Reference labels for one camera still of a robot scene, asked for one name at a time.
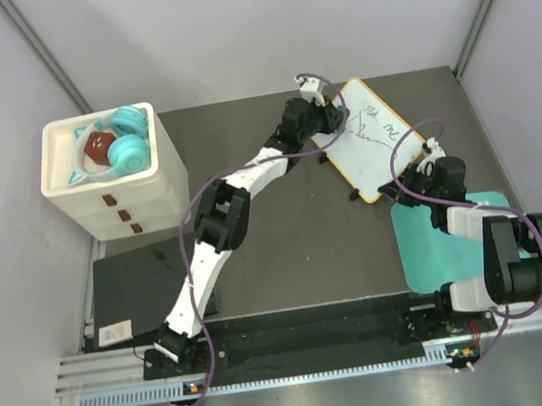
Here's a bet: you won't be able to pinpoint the grey slotted cable duct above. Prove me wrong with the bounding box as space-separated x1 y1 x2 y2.
78 345 477 406

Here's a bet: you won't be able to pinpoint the dark red cube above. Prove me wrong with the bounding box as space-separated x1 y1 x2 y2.
84 131 117 166

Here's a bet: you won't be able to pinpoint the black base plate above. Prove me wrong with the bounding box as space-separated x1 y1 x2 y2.
143 293 496 386

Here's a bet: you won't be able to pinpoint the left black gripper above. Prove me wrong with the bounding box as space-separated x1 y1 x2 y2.
293 92 350 144

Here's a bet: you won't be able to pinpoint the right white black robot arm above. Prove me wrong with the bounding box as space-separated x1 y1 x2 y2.
378 156 542 335

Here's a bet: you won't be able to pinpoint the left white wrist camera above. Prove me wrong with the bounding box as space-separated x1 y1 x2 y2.
294 74 327 107

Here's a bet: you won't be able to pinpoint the white drawer unit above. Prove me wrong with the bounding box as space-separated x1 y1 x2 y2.
40 102 189 242

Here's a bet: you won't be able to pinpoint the teal cat ear headphones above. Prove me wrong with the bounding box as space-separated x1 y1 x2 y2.
67 105 151 187

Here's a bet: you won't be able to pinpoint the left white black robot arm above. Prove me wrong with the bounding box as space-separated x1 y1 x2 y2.
154 94 349 374

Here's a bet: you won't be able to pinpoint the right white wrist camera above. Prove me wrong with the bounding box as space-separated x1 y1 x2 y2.
422 137 446 162

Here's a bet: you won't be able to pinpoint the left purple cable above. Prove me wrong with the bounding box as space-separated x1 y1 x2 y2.
35 67 391 406

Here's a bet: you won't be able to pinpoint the teal cutting board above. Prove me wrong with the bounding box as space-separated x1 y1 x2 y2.
390 191 515 294

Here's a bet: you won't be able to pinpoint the yellow framed whiteboard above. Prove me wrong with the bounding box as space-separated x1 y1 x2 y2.
311 77 425 204

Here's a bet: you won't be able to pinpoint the black box with label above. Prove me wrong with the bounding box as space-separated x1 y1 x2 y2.
81 234 223 351

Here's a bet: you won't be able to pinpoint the aluminium frame rail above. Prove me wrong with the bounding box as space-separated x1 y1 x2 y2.
55 346 146 395

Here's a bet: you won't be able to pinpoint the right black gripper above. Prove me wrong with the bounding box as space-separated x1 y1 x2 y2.
376 161 442 214

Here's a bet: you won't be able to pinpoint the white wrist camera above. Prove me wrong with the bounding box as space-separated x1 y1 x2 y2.
294 74 327 107
422 137 446 162

